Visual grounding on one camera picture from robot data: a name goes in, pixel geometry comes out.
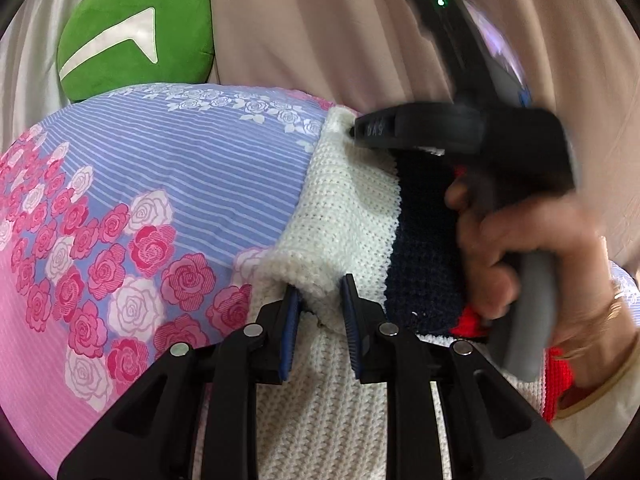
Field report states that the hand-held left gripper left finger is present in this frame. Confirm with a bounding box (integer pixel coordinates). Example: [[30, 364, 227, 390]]
[[57, 285, 306, 480]]

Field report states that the person's right forearm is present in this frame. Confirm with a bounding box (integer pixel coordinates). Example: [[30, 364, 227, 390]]
[[550, 260, 640, 461]]

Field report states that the gold bracelet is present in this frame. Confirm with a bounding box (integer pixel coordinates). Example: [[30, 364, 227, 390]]
[[562, 285, 628, 358]]

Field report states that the green round pillow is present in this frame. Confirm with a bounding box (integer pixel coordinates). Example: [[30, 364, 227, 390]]
[[56, 0, 217, 104]]

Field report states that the beige curtain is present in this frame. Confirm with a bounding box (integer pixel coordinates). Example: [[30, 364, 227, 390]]
[[206, 0, 640, 273]]

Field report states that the person's right hand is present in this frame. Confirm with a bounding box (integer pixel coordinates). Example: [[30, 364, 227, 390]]
[[444, 179, 618, 348]]

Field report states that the white knit sweater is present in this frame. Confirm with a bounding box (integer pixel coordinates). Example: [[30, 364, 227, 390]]
[[192, 105, 576, 480]]

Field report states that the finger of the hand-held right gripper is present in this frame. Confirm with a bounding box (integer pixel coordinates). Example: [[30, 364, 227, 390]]
[[349, 104, 487, 152]]

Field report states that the pink floral bedsheet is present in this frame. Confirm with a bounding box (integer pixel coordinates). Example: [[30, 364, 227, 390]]
[[0, 82, 640, 478]]

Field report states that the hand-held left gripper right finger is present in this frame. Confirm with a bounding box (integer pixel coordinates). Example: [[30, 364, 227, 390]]
[[340, 274, 586, 480]]

